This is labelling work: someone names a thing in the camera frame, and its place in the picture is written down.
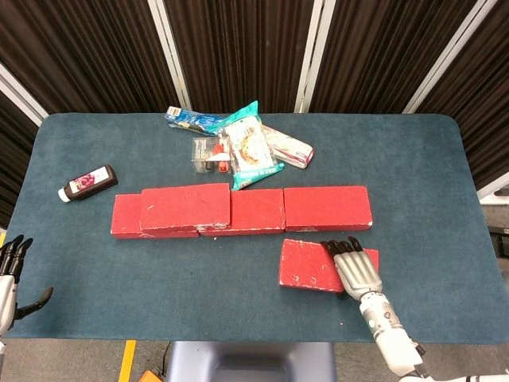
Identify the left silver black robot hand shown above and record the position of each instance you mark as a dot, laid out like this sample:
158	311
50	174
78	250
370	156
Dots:
8	294

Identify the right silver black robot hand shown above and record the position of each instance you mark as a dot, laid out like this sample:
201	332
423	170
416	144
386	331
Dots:
358	272

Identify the red brick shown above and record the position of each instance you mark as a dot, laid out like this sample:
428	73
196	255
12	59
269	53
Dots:
185	207
328	207
125	215
306	266
258	209

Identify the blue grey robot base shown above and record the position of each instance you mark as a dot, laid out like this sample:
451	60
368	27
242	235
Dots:
250	364

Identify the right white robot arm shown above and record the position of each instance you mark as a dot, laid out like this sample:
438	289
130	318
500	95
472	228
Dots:
385	330

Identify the brown pleated partition panel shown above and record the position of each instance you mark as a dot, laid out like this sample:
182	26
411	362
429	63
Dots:
381	47
79	47
242	47
12	159
489	119

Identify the yellow floor tape strip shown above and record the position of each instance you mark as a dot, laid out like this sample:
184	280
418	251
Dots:
127	362

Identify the dark red black box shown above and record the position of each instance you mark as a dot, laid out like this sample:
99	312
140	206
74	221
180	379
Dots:
89	183

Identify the white pink snack packet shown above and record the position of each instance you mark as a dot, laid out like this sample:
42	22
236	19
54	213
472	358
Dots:
290	149

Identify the black floor device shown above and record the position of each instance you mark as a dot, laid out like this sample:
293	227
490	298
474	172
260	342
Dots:
502	240

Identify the white floor object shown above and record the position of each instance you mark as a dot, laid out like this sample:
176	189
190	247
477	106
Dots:
495	197

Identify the teal snack bag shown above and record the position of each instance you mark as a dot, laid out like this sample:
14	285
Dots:
250	155

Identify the blue felt table cover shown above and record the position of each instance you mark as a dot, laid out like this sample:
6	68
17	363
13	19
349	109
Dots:
199	286

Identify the orange floor object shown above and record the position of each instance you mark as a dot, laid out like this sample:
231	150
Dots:
153	377

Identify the clear plastic parts box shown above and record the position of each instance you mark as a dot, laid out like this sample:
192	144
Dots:
200	153

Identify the blue white snack packet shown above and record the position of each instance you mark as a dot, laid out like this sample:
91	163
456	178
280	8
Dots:
191	118

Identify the white partition frame post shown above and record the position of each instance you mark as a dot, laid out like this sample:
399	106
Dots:
171	55
314	55
24	95
449	55

